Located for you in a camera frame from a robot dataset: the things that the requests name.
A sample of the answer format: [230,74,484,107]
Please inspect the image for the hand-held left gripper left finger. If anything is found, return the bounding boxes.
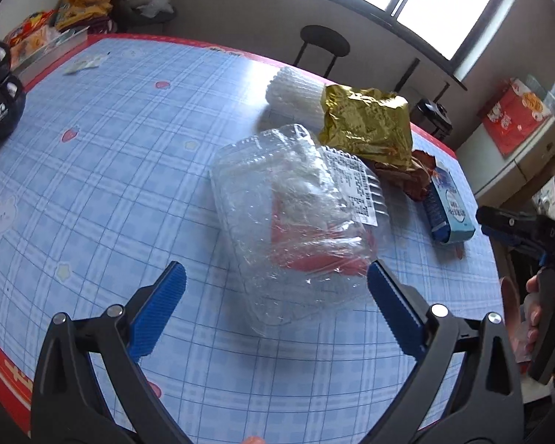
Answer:
[30,261,190,444]

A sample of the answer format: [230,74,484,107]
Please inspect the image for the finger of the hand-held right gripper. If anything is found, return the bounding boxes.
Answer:
[482,226,547,266]
[475,206,544,234]

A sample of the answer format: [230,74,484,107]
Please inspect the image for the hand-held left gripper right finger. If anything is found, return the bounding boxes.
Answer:
[367,260,524,444]

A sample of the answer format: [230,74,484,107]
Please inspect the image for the brown wrapper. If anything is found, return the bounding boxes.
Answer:
[372,148,438,202]

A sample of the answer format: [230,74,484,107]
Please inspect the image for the clear plastic container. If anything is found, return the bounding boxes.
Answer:
[209,124,391,338]

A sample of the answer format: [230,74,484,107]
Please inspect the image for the white plastic bag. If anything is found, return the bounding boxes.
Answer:
[270,148,347,232]
[125,0,174,17]

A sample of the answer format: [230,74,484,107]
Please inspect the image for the gold snack bag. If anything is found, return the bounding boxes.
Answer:
[317,84,414,172]

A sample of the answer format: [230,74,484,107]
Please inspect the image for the white foam cup stack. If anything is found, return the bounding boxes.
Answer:
[265,65,334,132]

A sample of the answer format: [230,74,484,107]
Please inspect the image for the person's right hand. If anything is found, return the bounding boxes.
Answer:
[499,275,543,364]

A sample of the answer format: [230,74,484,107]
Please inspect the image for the blue milk carton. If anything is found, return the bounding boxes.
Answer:
[421,164,477,246]

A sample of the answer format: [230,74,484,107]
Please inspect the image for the white cabinet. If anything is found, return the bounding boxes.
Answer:
[458,115,555,199]

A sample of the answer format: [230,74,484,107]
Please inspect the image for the red flat packet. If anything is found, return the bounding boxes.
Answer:
[268,194,375,283]

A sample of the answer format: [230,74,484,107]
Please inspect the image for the red printed cloth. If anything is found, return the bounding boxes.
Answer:
[478,78,555,158]

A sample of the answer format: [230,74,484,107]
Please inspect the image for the blue plaid tablecloth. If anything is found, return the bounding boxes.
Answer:
[0,33,507,444]

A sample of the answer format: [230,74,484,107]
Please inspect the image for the window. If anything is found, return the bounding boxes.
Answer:
[287,0,509,61]

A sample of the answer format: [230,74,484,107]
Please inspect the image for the dark windowsill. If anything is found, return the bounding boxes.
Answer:
[251,0,468,92]

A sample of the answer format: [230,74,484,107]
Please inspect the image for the black round stool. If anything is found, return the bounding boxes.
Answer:
[292,24,351,77]

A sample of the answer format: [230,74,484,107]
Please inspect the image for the small white wrapper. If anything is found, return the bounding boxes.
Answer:
[62,53,108,75]

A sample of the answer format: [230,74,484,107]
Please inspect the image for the grey metal tray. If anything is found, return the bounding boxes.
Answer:
[11,25,90,84]

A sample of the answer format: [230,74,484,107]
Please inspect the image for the dark chair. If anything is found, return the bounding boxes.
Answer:
[106,0,179,35]

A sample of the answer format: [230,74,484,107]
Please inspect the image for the red snack packet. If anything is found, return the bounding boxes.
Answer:
[2,9,61,63]

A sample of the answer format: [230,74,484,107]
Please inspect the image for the yellow snack packets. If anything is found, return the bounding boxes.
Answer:
[55,0,114,33]

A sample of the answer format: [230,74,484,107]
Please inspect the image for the black metal chair frame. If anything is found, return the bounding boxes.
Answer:
[395,58,451,102]

